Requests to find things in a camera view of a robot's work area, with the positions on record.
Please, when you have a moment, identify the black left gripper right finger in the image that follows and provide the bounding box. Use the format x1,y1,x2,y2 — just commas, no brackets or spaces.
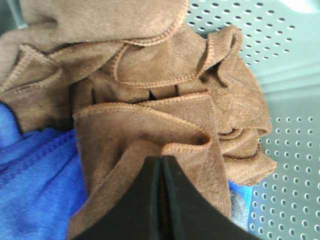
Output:
161,155,257,240

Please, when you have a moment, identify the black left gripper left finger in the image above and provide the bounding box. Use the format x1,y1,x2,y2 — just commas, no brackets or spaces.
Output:
74,156,161,240

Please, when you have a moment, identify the brown microfiber towel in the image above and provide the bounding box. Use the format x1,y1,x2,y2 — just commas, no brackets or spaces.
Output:
67,26,277,240

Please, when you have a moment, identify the blue towel in basket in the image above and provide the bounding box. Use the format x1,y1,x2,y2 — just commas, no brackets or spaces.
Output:
0,101,253,240

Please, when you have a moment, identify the brown towel in basket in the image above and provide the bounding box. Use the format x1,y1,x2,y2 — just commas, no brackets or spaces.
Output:
0,0,191,133

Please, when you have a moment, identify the grey perforated laundry basket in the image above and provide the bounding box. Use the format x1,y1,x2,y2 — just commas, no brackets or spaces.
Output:
0,0,320,240

